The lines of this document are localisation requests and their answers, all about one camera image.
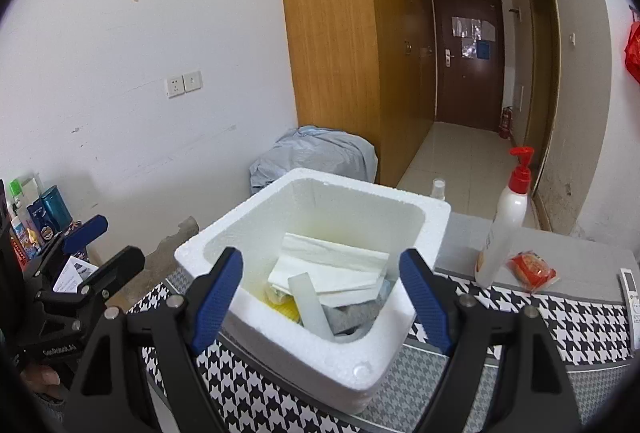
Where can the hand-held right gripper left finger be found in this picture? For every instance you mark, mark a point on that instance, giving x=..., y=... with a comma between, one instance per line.
x=215, y=305

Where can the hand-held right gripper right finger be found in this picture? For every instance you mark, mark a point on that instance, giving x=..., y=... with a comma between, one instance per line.
x=425, y=305

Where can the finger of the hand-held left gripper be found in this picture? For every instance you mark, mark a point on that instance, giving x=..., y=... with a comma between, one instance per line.
x=117, y=269
x=85, y=233

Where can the yellow foam net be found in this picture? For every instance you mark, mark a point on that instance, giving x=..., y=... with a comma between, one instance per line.
x=287, y=311

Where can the grey sock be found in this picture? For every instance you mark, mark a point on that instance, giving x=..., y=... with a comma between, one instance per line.
x=350, y=320

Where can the white foam strip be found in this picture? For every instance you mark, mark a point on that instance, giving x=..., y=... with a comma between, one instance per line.
x=312, y=308

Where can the white paper napkins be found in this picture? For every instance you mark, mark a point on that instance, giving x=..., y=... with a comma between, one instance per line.
x=325, y=263

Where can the white foam box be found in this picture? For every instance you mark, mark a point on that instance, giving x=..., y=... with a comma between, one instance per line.
x=350, y=213

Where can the person's left hand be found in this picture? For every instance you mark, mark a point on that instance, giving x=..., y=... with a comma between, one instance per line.
x=45, y=379

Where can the blue cylindrical can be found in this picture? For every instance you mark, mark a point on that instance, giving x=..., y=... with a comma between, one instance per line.
x=56, y=208

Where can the printed paper leaflet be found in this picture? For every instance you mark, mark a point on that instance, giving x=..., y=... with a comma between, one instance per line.
x=75, y=274

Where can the dark blue product box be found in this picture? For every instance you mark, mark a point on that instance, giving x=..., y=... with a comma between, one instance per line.
x=40, y=222

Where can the green capped white bottle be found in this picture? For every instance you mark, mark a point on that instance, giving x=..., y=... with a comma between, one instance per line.
x=20, y=200

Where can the white red pump lotion bottle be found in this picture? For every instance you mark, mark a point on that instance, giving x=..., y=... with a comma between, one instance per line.
x=502, y=233

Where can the red snack packet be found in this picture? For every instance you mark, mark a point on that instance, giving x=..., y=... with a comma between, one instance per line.
x=532, y=272

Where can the small clear plastic cup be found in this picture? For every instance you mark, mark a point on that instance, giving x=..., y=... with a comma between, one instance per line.
x=439, y=190

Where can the houndstooth tablecloth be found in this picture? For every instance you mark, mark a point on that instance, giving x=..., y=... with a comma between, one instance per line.
x=550, y=328

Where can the blue-grey crumpled cloth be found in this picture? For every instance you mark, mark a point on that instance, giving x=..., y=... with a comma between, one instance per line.
x=315, y=153

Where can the red fire extinguisher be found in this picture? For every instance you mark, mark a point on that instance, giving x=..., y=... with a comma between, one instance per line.
x=505, y=123

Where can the white remote control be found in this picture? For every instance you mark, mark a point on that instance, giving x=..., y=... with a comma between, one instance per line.
x=632, y=298

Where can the dark brown door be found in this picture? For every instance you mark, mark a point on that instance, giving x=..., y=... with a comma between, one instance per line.
x=470, y=88

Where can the taped paper notices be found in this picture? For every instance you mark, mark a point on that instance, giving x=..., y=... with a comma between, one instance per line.
x=472, y=38

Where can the wooden wardrobe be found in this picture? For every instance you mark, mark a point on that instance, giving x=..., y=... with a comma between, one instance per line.
x=340, y=38

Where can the red plastic bag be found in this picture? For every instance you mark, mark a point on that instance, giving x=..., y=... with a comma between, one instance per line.
x=634, y=55

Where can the white wall socket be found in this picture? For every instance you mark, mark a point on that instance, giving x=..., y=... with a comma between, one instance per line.
x=175, y=87

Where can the wooden side door frame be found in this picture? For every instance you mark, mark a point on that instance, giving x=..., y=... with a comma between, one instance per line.
x=542, y=78

